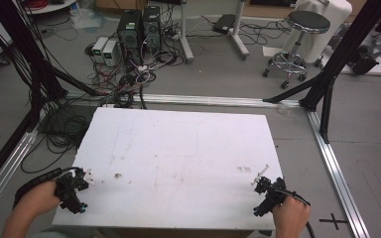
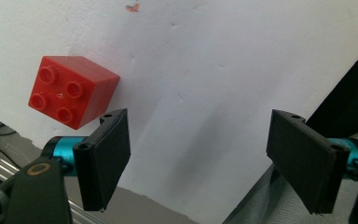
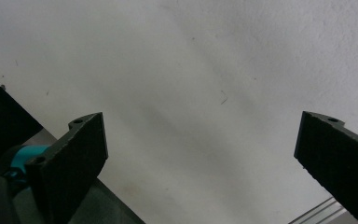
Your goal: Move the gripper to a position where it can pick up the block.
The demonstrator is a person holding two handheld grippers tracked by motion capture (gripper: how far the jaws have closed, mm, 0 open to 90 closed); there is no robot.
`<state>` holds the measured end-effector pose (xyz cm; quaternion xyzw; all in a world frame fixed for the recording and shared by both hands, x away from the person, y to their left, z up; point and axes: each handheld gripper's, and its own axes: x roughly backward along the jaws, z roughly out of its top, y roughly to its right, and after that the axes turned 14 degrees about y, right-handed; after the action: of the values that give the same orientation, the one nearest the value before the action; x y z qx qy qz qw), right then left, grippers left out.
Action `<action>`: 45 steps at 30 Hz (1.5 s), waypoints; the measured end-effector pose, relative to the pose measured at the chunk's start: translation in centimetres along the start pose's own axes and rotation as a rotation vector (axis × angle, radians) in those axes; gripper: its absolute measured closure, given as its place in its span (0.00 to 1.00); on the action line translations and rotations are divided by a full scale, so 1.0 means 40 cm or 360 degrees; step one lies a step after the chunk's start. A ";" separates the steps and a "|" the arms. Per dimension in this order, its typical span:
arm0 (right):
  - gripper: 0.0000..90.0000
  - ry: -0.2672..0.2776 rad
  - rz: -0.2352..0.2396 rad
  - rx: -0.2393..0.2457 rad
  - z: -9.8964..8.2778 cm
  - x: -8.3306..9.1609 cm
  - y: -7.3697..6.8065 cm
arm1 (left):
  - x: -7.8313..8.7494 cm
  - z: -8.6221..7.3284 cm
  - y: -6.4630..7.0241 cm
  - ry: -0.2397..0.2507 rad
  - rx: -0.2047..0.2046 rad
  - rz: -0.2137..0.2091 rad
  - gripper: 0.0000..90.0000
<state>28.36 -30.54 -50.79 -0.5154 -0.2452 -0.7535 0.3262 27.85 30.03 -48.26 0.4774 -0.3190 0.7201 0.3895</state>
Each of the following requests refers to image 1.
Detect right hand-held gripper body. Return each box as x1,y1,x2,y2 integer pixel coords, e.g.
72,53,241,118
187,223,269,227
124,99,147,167
253,177,288,218

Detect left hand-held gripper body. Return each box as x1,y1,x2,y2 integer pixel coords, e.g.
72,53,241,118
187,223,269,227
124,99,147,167
54,168,90,215

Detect person's right hand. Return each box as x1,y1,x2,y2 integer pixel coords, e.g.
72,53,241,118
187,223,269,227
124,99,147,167
271,194,312,234

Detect person's left hand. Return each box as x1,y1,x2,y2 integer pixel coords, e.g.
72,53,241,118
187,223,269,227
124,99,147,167
13,179,63,221

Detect person's grey clothing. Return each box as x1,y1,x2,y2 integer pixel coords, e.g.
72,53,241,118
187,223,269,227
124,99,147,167
29,229,67,238

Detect white power supply unit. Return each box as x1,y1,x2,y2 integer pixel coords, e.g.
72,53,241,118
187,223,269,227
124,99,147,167
101,39,119,67
91,36,109,63

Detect black round stool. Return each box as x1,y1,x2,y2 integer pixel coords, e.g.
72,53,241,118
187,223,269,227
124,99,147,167
262,10,331,90

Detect white stand leg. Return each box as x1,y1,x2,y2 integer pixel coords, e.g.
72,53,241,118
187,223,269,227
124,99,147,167
229,0,251,61
178,0,194,64

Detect large black computer tower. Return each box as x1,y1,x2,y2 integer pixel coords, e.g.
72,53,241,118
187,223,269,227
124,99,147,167
116,9,144,65

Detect black device on white board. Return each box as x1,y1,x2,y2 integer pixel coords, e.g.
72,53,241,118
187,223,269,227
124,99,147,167
320,39,381,77

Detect flat black box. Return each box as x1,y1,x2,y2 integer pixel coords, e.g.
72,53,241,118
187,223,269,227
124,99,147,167
211,13,237,35

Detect clear plastic bag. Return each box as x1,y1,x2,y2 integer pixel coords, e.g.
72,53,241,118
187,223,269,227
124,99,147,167
69,8,108,32

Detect slim black computer tower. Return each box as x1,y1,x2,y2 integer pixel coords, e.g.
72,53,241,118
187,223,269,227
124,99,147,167
142,5,163,53

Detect white cloth cover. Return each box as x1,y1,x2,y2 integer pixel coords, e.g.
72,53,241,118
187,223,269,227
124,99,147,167
282,0,353,64

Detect white round table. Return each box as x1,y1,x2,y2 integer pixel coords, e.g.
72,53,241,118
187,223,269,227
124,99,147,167
23,0,79,16

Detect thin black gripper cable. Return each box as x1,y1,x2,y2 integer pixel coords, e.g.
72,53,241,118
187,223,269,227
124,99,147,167
274,187,317,238

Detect black sleeved gripper cable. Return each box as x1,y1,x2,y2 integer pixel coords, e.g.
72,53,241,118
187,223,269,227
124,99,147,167
12,167,82,210

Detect black cable coil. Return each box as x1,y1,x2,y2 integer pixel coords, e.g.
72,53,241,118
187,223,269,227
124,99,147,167
20,105,97,175

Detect black frame bar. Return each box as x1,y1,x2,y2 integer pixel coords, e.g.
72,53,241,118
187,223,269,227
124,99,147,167
0,108,38,196

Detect long aluminium floor rail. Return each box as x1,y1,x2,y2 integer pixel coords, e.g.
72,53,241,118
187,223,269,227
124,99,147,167
63,92,303,109

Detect tangle of floor cables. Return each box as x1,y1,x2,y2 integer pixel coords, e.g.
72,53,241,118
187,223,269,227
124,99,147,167
83,43,188,110

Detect black frame post with cables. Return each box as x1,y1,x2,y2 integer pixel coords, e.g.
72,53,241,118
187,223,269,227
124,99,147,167
0,0,107,107

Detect black cables near stool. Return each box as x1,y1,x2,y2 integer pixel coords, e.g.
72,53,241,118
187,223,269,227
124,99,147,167
191,14,294,48

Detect black frame post with braces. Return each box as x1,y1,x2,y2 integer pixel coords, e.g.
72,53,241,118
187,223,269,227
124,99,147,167
262,0,381,144

